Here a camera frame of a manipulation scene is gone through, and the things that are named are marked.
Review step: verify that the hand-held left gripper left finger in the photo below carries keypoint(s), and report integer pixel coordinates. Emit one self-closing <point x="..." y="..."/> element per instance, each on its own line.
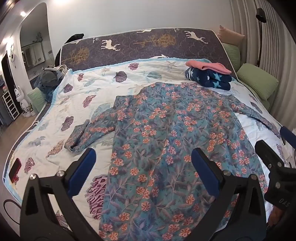
<point x="82" y="166"/>

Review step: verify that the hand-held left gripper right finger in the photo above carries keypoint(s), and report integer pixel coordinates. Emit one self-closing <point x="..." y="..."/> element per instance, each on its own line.
<point x="204" y="171"/>

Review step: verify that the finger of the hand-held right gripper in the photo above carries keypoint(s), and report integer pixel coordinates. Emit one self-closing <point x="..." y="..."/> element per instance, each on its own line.
<point x="288" y="136"/>
<point x="268" y="151"/>

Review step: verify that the blue floral shirt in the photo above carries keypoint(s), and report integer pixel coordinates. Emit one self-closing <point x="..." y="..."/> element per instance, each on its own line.
<point x="161" y="139"/>

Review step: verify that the pile of grey-blue clothes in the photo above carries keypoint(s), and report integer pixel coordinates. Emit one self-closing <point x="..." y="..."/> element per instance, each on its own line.
<point x="48" y="78"/>

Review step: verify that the person's right hand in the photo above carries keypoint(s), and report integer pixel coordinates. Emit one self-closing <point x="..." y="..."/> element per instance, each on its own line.
<point x="276" y="215"/>

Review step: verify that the green seat cushion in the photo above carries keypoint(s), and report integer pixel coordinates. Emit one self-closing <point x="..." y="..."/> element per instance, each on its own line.
<point x="275" y="109"/>

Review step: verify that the white shell-print quilt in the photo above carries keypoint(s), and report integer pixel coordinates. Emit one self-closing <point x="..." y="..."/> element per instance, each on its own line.
<point x="69" y="109"/>

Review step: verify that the green pillow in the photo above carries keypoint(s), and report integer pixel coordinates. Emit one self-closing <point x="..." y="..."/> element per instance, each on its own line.
<point x="37" y="99"/>
<point x="256" y="81"/>
<point x="232" y="58"/>

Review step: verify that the red phone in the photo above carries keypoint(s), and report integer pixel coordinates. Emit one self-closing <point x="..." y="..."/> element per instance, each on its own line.
<point x="15" y="169"/>

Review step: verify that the navy star-print folded garment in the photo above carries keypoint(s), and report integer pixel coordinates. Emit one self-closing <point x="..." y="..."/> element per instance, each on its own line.
<point x="208" y="80"/>

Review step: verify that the white bear figure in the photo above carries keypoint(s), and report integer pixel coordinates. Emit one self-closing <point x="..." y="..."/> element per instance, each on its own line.
<point x="19" y="95"/>

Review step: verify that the white rack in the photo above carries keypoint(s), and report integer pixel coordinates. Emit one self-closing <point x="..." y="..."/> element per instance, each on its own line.
<point x="9" y="104"/>

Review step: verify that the pink folded garment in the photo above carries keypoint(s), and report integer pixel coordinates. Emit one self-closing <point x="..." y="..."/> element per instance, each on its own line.
<point x="208" y="64"/>

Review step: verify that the beige pillow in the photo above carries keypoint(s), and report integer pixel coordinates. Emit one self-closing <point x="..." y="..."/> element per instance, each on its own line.
<point x="231" y="36"/>

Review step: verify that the black floor lamp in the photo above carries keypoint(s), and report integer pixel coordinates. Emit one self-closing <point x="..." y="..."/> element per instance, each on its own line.
<point x="261" y="16"/>

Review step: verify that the grey deer-print mattress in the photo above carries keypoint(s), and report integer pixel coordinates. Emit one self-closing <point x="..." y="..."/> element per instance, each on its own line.
<point x="138" y="51"/>

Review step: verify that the ceiling spotlight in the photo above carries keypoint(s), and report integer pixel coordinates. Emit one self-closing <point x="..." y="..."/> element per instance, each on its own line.
<point x="22" y="13"/>

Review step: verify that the wall mirror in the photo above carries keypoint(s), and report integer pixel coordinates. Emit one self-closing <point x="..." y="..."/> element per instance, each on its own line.
<point x="34" y="54"/>

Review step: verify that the white round wall fixture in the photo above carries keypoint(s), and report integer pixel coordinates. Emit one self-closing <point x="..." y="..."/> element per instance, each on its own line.
<point x="11" y="56"/>

